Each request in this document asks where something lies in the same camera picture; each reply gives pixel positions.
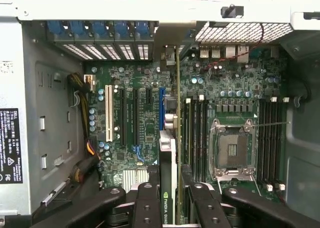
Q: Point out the white power connector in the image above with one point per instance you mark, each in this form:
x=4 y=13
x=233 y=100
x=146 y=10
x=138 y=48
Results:
x=90 y=83

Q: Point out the thin locking lever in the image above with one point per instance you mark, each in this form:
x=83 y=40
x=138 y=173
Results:
x=272 y=124

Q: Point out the long black expansion slot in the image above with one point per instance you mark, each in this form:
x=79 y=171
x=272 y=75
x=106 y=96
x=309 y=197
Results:
x=122 y=118
x=135 y=118

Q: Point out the open black PC case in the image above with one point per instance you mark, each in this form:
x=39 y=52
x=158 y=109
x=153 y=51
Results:
x=300 y=143

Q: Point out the white expansion slot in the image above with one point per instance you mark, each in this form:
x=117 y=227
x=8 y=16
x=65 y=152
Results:
x=108 y=113

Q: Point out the short black expansion slot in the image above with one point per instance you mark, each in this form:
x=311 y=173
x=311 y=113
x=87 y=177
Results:
x=149 y=96

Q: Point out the green motherboard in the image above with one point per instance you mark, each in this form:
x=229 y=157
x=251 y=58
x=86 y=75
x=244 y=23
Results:
x=140 y=78

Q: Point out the silver USB port block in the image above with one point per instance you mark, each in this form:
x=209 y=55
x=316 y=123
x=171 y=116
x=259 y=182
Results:
x=215 y=51
x=204 y=51

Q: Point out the silver network port block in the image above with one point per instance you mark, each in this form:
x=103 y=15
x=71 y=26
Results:
x=243 y=53
x=230 y=51

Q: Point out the silver power supply unit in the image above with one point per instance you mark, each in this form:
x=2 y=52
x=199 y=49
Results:
x=15 y=88

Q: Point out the silver chipset heatsink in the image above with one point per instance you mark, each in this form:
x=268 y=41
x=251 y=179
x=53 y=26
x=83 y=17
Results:
x=135 y=179

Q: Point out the blue expansion slot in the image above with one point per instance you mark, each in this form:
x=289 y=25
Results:
x=162 y=108

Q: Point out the perforated metal slot cover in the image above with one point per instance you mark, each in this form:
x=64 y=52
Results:
x=127 y=51
x=91 y=51
x=110 y=51
x=182 y=49
x=72 y=51
x=143 y=51

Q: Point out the CPU socket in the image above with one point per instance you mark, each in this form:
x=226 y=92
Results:
x=232 y=150

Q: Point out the perforated vent grille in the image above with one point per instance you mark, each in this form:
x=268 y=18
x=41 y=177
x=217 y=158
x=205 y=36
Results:
x=237 y=33

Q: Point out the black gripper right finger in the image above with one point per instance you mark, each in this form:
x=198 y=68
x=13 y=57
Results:
x=207 y=208

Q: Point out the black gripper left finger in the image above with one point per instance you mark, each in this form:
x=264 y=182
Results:
x=147 y=208

